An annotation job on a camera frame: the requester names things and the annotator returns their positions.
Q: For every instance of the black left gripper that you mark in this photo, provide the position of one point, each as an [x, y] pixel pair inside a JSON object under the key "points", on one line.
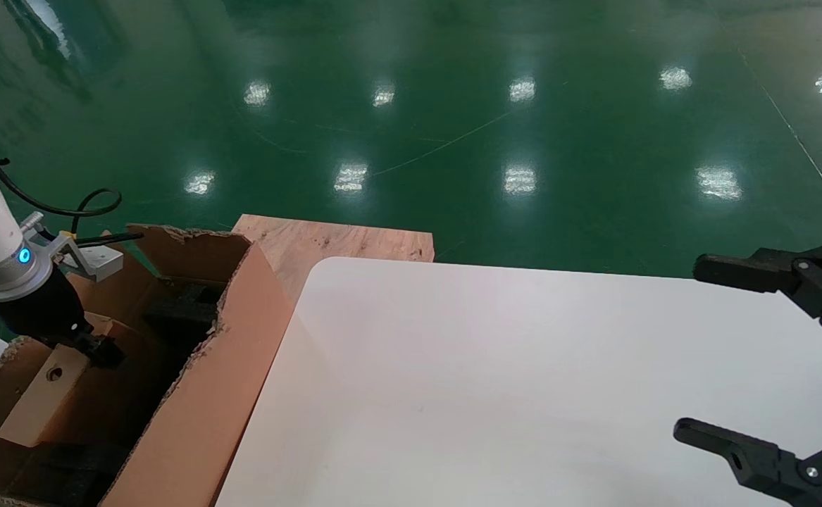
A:
{"points": [[41, 310]]}

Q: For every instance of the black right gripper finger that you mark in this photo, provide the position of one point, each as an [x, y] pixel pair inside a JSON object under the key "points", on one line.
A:
{"points": [[756, 461], [770, 271]]}

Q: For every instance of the small brown cardboard box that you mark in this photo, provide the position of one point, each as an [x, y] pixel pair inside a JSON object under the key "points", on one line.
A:
{"points": [[37, 405]]}

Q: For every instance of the large open cardboard box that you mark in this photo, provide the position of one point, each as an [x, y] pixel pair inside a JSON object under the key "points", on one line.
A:
{"points": [[199, 422]]}

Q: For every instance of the black foam pad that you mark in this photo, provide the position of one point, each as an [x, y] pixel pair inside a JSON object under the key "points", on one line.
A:
{"points": [[185, 313], [79, 472]]}

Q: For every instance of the wooden board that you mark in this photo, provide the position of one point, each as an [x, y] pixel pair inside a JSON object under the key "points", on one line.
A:
{"points": [[340, 243]]}

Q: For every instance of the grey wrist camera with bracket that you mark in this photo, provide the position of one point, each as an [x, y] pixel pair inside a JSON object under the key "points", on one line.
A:
{"points": [[101, 262]]}

